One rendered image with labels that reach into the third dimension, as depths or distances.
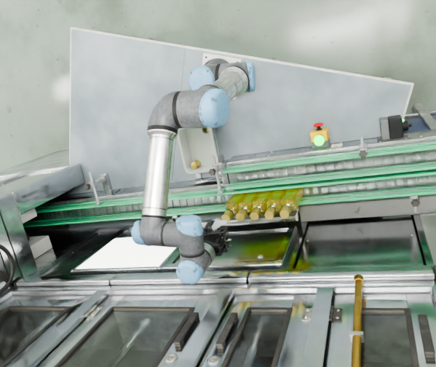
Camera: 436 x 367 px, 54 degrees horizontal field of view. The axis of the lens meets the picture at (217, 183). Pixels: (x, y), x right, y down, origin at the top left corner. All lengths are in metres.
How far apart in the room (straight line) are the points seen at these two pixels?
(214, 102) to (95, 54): 1.07
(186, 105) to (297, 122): 0.73
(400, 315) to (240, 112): 1.10
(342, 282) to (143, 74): 1.31
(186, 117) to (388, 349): 0.82
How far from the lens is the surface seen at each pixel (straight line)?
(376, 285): 1.38
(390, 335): 1.21
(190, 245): 1.24
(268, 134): 1.93
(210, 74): 1.69
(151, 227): 1.28
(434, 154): 1.79
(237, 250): 1.66
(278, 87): 1.90
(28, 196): 2.11
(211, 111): 1.27
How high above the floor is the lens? 2.61
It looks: 64 degrees down
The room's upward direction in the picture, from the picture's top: 134 degrees counter-clockwise
